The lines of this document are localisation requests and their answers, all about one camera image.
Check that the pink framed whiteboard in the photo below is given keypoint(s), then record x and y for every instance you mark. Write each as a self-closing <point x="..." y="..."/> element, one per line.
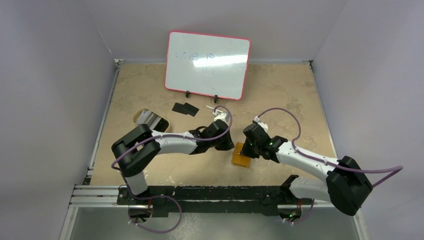
<point x="207" y="64"/>

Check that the yellow leather card holder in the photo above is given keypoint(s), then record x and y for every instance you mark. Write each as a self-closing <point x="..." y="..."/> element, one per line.
<point x="238" y="159"/>

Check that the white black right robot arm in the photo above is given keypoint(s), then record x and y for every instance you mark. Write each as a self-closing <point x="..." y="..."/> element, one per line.
<point x="338" y="181"/>

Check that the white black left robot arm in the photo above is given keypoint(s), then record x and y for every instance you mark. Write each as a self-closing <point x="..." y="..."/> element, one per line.
<point x="134" y="151"/>

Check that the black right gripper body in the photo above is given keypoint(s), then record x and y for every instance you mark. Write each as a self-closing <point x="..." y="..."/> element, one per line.
<point x="250" y="149"/>

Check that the black credit card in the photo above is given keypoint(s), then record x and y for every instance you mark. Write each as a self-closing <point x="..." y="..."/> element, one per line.
<point x="180" y="108"/>
<point x="190" y="109"/>

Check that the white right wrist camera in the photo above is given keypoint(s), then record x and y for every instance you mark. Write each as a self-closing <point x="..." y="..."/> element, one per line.
<point x="261" y="123"/>

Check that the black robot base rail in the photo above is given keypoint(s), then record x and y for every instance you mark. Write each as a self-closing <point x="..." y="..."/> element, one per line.
<point x="268" y="200"/>

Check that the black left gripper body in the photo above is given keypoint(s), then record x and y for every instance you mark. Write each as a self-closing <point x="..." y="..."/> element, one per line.
<point x="223" y="145"/>

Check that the beige oval plastic tray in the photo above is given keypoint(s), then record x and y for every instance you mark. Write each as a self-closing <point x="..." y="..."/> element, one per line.
<point x="139" y="111"/>

